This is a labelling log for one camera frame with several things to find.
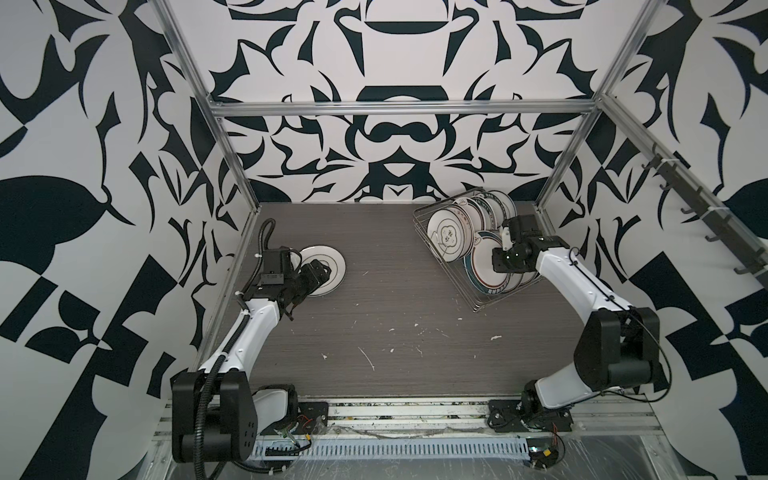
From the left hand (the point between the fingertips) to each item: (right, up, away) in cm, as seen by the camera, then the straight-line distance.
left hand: (322, 270), depth 85 cm
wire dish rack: (+48, +14, +8) cm, 51 cm away
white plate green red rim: (+48, +1, +14) cm, 50 cm away
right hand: (+52, +3, +3) cm, 52 cm away
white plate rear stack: (+55, +19, +12) cm, 60 cm away
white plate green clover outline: (-2, +3, +19) cm, 19 cm away
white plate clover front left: (+39, +11, +12) cm, 42 cm away
